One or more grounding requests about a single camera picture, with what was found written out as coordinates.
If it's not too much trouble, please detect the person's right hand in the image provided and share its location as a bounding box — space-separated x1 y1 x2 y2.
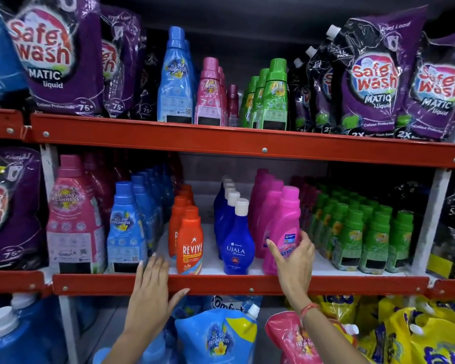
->
266 230 317 312

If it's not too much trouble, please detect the person's left hand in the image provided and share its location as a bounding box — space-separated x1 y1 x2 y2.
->
125 253 190 333

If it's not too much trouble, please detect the person's left forearm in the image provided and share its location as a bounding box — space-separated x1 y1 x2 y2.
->
103 327 164 364

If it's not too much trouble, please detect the person's right forearm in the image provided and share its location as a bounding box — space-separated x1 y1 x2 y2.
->
300 305 371 364

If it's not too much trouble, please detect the orange bottle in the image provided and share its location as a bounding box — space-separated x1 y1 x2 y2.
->
176 206 204 276
179 184 196 209
168 196 189 259

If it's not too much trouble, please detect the dark blue bottle white cap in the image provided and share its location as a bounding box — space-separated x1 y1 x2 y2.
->
220 198 256 276
216 191 241 259
213 176 233 209
214 183 236 232

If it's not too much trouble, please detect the row of small blue bottles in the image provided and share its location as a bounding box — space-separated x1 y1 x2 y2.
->
106 164 175 274

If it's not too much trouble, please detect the blue softener pouch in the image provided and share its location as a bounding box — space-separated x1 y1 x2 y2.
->
209 295 264 313
174 303 261 364

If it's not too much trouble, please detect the long red shelf beam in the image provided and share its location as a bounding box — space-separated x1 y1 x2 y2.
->
30 112 455 170
52 274 431 297

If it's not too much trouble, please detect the light blue bottle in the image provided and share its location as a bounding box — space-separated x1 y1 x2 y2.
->
93 329 179 364

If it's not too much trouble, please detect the large pink softener bottle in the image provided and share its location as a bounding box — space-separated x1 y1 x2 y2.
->
46 154 107 275

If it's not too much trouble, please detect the row of small green bottles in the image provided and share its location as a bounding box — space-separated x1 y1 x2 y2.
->
307 183 415 276

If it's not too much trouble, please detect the pink softener pouch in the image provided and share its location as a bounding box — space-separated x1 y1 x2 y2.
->
265 310 360 364

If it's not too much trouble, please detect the row of large pink bottles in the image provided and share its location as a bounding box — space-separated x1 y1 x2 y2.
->
81 151 131 228

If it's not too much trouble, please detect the blue jug with white cap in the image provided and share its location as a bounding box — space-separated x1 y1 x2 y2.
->
9 292 61 323
0 306 68 364

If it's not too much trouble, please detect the short red shelf beam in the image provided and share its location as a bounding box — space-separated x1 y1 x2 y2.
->
0 269 47 294
0 108 26 140
429 278 455 300

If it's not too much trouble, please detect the purple detergent pouch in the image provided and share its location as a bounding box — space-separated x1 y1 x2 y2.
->
326 5 428 138
395 29 455 142
0 146 49 270
100 4 142 119
5 0 105 117

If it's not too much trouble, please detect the maroon softener bottle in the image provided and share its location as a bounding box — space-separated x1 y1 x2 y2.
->
227 84 240 128

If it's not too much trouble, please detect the tall green softener bottle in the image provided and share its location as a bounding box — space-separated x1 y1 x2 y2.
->
261 58 289 131
249 68 270 129
238 76 260 128

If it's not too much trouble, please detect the pile of yellow pouches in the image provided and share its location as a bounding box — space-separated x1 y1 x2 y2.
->
313 295 455 364

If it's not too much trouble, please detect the black pouch with white cap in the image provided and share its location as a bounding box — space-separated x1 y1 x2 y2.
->
306 45 338 134
288 57 310 132

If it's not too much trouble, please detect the yellow shelf label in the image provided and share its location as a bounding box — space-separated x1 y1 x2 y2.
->
426 253 454 279

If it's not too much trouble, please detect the tall pink softener bottle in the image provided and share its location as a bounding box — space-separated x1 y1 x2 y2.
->
218 66 229 127
194 57 224 127

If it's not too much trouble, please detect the black detergent pouch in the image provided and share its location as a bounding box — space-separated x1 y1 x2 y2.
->
130 43 161 121

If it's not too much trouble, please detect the tall blue softener bottle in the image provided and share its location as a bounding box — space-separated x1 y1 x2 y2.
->
157 26 195 124
184 39 198 95

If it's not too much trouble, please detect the blue detergent pouch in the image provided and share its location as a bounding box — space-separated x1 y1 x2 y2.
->
0 3 30 107

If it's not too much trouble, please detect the red thread bracelet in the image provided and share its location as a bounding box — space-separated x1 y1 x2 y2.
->
300 303 321 320

